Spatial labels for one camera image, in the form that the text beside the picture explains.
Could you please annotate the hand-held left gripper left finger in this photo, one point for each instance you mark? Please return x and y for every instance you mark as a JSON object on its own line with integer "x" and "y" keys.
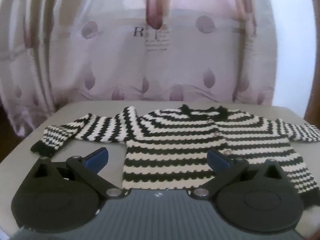
{"x": 97, "y": 159}

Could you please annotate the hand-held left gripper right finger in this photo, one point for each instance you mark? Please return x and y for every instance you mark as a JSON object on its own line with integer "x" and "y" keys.
{"x": 217, "y": 162}

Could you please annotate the black and white striped sweater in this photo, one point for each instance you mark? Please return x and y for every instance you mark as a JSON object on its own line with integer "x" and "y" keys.
{"x": 162, "y": 140}

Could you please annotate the sheer curtain with purple print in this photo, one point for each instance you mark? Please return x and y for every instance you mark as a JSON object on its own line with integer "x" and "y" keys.
{"x": 112, "y": 62}

